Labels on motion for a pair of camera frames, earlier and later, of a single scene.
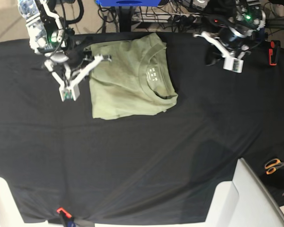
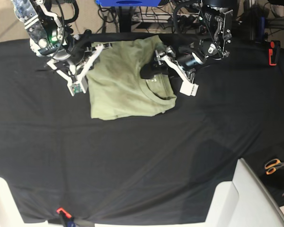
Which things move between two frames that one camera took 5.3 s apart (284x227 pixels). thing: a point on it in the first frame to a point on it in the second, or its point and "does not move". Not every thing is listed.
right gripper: x=236 y=38 to x=190 y=56
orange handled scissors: x=271 y=165 does not move
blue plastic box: x=128 y=3 does not move
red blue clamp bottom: x=67 y=219 does not move
